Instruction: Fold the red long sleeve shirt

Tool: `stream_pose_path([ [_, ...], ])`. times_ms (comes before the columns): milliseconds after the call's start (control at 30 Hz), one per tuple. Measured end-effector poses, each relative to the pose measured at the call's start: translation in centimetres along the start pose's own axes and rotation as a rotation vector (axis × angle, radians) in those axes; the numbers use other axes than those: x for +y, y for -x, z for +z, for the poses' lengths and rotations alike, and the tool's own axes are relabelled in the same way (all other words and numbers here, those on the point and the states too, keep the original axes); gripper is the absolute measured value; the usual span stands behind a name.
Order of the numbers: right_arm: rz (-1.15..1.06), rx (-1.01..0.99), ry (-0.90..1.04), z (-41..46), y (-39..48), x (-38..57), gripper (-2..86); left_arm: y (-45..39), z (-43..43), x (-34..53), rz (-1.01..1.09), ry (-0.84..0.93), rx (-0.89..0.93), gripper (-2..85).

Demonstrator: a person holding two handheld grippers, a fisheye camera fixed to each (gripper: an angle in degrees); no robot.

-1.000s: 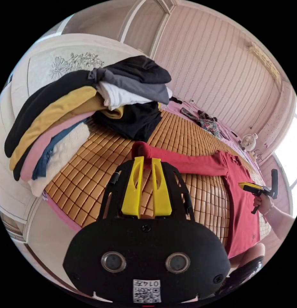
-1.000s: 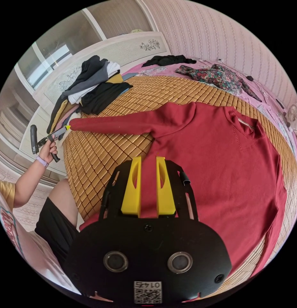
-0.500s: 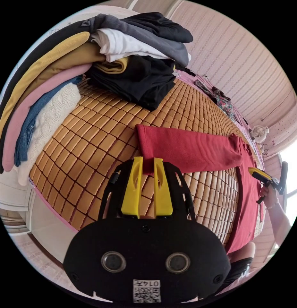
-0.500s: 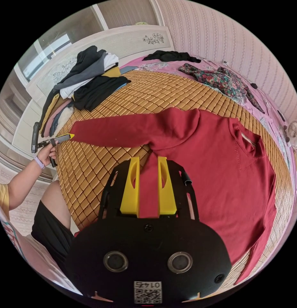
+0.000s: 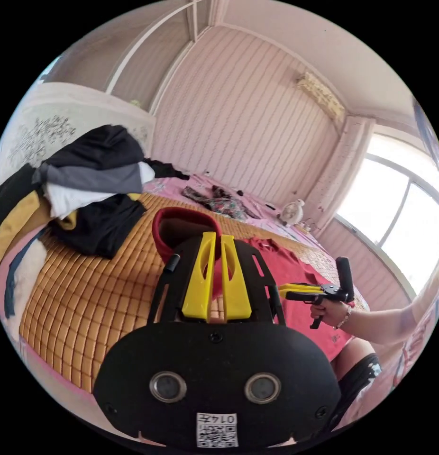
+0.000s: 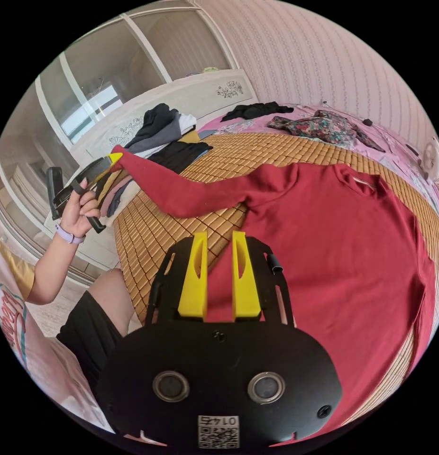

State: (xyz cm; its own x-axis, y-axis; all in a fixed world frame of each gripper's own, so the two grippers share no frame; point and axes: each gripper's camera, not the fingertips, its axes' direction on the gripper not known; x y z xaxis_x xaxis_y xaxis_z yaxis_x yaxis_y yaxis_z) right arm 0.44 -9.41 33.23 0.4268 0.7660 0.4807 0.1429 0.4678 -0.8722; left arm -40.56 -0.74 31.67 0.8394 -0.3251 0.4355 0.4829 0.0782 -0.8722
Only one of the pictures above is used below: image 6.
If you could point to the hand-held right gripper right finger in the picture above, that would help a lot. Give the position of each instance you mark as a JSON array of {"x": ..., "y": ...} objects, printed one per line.
[{"x": 245, "y": 281}]

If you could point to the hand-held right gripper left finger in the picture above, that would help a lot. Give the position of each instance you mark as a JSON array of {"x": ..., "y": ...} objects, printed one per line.
[{"x": 192, "y": 281}]

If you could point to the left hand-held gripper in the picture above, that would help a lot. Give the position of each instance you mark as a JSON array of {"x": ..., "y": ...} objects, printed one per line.
[{"x": 88, "y": 174}]

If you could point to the red long sleeve shirt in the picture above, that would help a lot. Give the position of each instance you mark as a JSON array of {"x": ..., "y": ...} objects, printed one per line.
[{"x": 329, "y": 231}]

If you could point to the person's left forearm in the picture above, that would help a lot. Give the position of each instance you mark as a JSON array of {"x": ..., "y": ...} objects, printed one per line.
[{"x": 54, "y": 266}]

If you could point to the person's left hand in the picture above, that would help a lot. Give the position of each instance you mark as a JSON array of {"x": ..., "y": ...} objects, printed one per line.
[{"x": 76, "y": 213}]

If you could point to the pile of clothes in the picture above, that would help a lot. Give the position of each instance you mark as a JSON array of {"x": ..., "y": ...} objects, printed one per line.
[{"x": 159, "y": 131}]

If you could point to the bed with woven mat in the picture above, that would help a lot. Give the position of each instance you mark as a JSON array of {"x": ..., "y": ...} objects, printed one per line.
[{"x": 148, "y": 234}]

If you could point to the person's body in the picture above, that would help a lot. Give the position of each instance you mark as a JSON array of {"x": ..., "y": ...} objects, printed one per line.
[{"x": 88, "y": 330}]

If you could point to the black garment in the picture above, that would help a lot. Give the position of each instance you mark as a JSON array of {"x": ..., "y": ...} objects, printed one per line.
[{"x": 256, "y": 109}]

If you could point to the floral patterned garment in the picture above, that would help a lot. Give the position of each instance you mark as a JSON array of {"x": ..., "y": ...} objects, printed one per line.
[{"x": 322, "y": 127}]

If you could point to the white fan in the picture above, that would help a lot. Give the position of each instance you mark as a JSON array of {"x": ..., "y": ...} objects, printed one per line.
[{"x": 433, "y": 160}]

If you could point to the window with white frame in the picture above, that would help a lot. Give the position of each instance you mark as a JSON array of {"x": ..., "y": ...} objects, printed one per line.
[{"x": 98, "y": 96}]

